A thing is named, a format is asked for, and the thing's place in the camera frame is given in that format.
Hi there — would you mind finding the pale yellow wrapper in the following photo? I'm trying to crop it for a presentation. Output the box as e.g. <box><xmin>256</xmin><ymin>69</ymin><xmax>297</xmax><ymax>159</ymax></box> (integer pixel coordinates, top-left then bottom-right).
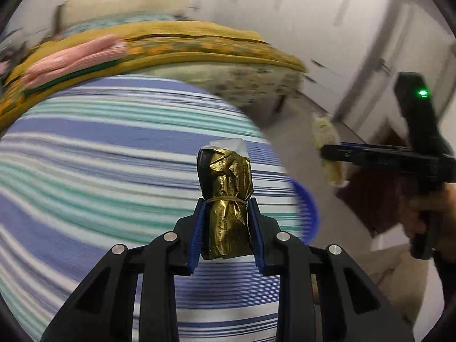
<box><xmin>311</xmin><ymin>117</ymin><xmax>352</xmax><ymax>188</ymax></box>

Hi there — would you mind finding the person's right forearm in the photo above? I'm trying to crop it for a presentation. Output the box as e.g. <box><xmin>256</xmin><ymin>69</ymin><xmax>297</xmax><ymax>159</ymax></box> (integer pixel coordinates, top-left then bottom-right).
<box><xmin>432</xmin><ymin>250</ymin><xmax>456</xmax><ymax>312</ymax></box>

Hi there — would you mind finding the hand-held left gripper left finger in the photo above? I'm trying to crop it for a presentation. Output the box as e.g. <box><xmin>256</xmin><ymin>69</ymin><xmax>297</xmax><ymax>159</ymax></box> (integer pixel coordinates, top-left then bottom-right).
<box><xmin>41</xmin><ymin>198</ymin><xmax>208</xmax><ymax>342</ymax></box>

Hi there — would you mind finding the round table, striped cloth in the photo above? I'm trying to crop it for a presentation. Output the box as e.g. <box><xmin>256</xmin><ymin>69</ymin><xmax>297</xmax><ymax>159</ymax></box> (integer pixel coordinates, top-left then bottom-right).
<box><xmin>0</xmin><ymin>75</ymin><xmax>311</xmax><ymax>342</ymax></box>

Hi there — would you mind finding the green folded cloth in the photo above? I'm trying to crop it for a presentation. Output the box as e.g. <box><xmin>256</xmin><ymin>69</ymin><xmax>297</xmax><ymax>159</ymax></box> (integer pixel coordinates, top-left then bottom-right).
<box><xmin>22</xmin><ymin>59</ymin><xmax>121</xmax><ymax>95</ymax></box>

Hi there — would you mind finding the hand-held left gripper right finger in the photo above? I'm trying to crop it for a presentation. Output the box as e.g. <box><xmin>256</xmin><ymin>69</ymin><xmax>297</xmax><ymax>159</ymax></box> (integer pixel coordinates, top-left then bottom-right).
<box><xmin>247</xmin><ymin>198</ymin><xmax>416</xmax><ymax>342</ymax></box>

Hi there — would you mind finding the teal patterned pillow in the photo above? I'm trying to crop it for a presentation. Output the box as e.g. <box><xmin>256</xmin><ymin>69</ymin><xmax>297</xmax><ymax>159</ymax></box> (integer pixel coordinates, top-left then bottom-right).
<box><xmin>66</xmin><ymin>12</ymin><xmax>179</xmax><ymax>35</ymax></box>

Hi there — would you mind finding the blue plastic basket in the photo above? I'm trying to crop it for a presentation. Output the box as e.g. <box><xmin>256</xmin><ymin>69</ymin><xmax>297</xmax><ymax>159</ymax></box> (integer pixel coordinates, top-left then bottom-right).
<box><xmin>290</xmin><ymin>179</ymin><xmax>320</xmax><ymax>243</ymax></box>

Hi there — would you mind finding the pink folded blanket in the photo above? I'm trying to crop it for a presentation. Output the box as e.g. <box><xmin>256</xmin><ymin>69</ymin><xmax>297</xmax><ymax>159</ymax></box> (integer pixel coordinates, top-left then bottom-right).
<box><xmin>21</xmin><ymin>35</ymin><xmax>128</xmax><ymax>87</ymax></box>

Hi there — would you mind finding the person's right hand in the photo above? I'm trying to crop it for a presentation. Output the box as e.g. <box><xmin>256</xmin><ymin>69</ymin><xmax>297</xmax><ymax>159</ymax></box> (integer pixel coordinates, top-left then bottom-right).
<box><xmin>400</xmin><ymin>184</ymin><xmax>456</xmax><ymax>254</ymax></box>

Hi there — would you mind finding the white door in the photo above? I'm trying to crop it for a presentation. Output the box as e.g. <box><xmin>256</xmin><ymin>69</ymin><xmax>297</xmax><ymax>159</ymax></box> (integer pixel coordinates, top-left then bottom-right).
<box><xmin>333</xmin><ymin>3</ymin><xmax>456</xmax><ymax>144</ymax></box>

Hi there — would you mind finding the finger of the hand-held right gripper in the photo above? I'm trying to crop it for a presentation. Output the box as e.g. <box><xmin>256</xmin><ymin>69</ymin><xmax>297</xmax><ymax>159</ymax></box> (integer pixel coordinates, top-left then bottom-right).
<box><xmin>319</xmin><ymin>142</ymin><xmax>411</xmax><ymax>174</ymax></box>

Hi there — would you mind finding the brown wooden furniture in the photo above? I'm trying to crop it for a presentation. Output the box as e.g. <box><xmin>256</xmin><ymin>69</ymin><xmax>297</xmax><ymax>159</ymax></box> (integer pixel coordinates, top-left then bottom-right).
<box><xmin>334</xmin><ymin>124</ymin><xmax>422</xmax><ymax>236</ymax></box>

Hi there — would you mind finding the white wardrobe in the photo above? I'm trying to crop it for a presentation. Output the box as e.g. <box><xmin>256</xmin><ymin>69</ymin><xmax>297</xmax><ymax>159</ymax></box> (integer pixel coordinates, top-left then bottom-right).
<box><xmin>183</xmin><ymin>0</ymin><xmax>410</xmax><ymax>109</ymax></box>

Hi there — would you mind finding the gold foil packet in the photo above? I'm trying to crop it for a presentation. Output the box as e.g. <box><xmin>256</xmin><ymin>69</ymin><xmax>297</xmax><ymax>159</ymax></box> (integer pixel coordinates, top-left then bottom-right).
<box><xmin>196</xmin><ymin>145</ymin><xmax>255</xmax><ymax>261</ymax></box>

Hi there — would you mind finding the cream padded headboard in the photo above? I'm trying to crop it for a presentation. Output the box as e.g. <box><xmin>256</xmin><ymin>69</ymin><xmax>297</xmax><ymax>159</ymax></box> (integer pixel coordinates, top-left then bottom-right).
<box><xmin>57</xmin><ymin>0</ymin><xmax>188</xmax><ymax>26</ymax></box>

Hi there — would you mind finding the yellow dotted blanket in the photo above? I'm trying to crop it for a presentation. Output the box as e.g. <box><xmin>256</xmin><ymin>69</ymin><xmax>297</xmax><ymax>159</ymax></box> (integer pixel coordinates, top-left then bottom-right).
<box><xmin>52</xmin><ymin>21</ymin><xmax>266</xmax><ymax>44</ymax></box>

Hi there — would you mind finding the bed with yellow floral bedding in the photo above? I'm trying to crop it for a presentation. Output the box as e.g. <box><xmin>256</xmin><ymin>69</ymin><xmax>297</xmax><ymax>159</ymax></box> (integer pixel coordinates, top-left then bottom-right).
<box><xmin>0</xmin><ymin>36</ymin><xmax>308</xmax><ymax>129</ymax></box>

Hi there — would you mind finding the white crumpled paper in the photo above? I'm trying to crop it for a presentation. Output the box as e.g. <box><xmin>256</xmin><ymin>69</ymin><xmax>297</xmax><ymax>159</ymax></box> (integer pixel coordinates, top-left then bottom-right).
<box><xmin>207</xmin><ymin>137</ymin><xmax>249</xmax><ymax>158</ymax></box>

